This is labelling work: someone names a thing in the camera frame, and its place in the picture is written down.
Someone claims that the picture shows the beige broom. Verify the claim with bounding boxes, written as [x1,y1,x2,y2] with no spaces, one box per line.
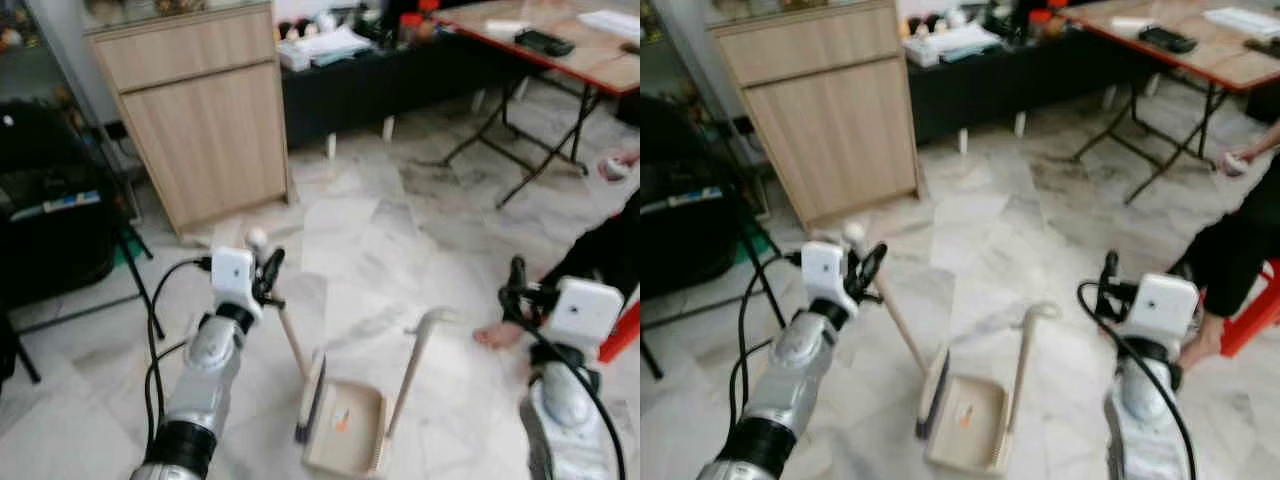
[244,227,329,445]
[842,221,952,442]

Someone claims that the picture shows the red plastic stool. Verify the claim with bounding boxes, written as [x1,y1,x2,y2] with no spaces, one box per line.
[1219,257,1280,359]
[597,288,641,364]

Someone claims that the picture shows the light wooden cabinet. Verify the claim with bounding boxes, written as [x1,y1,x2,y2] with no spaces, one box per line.
[84,0,294,238]
[709,0,922,233]

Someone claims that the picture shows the black folding chair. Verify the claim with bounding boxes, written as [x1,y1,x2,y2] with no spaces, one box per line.
[0,98,163,386]
[640,93,783,383]

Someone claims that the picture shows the black low bench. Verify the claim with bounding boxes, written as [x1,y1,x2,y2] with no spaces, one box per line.
[904,24,1201,147]
[278,28,601,151]

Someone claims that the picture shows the wooden red-edged folding table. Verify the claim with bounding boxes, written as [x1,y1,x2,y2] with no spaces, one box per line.
[430,0,641,210]
[1063,0,1280,207]

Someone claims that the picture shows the white paper stack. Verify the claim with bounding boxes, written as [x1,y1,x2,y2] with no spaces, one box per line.
[904,21,1002,69]
[277,24,377,72]

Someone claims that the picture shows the black remote control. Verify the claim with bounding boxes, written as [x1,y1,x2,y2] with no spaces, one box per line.
[514,29,577,58]
[1137,24,1199,55]

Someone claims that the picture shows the red lidded jar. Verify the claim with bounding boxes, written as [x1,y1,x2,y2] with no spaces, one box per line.
[1027,7,1067,42]
[399,11,442,47]

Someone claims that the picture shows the white paper sheets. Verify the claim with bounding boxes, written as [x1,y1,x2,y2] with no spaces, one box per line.
[1204,6,1280,40]
[577,9,641,42]

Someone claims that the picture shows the glass display shelf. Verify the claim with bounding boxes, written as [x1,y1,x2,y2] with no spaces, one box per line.
[640,0,771,216]
[0,0,146,226]

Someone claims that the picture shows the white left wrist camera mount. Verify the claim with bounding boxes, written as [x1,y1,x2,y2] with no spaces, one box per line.
[801,240,861,321]
[209,246,261,319]

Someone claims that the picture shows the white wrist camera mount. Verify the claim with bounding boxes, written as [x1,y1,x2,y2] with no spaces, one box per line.
[546,277,625,348]
[801,240,861,321]
[1124,272,1201,348]
[209,246,261,319]

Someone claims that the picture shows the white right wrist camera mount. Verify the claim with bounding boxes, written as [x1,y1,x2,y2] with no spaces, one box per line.
[1124,272,1201,348]
[546,277,625,348]

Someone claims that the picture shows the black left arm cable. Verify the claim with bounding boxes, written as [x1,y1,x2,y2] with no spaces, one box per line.
[143,256,214,451]
[727,250,807,446]

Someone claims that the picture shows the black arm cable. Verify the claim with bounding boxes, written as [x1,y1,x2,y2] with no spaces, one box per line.
[1076,280,1198,480]
[143,256,214,451]
[727,250,807,446]
[496,285,628,480]

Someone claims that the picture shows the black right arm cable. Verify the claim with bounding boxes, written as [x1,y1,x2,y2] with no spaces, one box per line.
[496,285,628,480]
[1076,280,1198,480]

